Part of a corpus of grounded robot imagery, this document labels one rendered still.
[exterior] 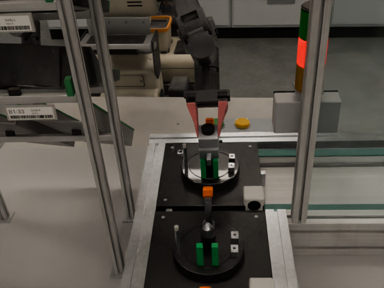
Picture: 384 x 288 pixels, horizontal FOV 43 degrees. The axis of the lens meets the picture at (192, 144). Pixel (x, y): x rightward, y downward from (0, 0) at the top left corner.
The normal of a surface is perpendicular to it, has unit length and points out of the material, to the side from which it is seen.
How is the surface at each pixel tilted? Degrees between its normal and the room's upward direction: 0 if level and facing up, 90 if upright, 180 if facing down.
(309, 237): 90
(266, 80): 0
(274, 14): 90
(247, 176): 0
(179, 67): 90
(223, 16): 90
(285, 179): 0
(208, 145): 103
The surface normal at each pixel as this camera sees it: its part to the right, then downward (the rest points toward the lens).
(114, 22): -0.11, 0.58
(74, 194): -0.05, -0.81
